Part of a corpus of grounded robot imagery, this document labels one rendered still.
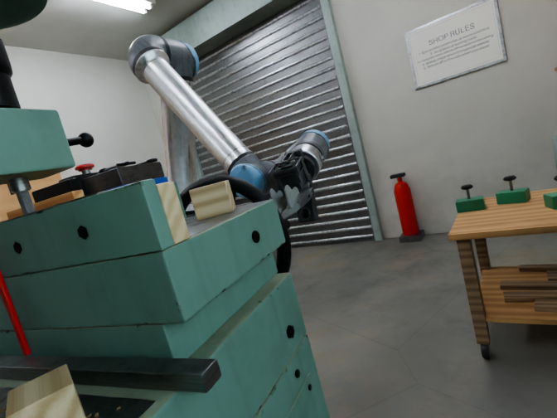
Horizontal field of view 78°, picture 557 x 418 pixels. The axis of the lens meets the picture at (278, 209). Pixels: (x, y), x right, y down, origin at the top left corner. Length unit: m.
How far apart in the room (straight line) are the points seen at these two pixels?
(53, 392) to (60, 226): 0.15
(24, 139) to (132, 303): 0.23
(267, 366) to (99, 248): 0.21
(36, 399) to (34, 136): 0.29
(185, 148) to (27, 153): 0.85
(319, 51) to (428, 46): 0.94
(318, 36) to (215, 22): 1.06
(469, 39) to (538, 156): 1.01
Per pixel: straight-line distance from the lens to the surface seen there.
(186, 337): 0.33
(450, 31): 3.25
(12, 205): 3.96
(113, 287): 0.33
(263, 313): 0.40
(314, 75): 3.51
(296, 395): 0.47
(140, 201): 0.28
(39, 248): 0.39
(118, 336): 0.35
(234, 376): 0.35
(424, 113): 3.23
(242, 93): 3.97
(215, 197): 0.42
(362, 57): 3.40
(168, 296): 0.29
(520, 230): 1.42
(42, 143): 0.47
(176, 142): 1.26
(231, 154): 0.91
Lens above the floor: 0.94
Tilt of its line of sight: 7 degrees down
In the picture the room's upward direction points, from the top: 15 degrees counter-clockwise
